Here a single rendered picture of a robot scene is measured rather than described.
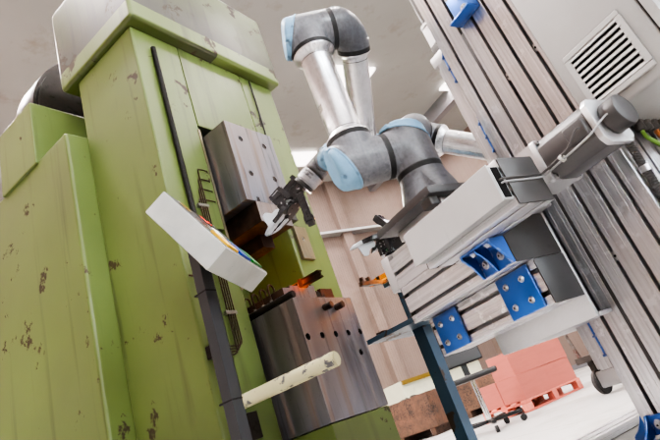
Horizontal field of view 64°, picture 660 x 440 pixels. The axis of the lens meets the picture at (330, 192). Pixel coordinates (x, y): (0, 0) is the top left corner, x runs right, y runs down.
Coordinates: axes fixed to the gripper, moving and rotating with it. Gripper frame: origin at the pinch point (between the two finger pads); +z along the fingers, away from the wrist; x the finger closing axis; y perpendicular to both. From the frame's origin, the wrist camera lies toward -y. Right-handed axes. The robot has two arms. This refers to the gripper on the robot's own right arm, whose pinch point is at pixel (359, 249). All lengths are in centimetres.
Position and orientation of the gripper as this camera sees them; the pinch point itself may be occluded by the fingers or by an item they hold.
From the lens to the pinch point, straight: 198.3
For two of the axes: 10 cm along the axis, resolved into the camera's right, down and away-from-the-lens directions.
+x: 5.9, 1.6, 7.9
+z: -7.4, 5.0, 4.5
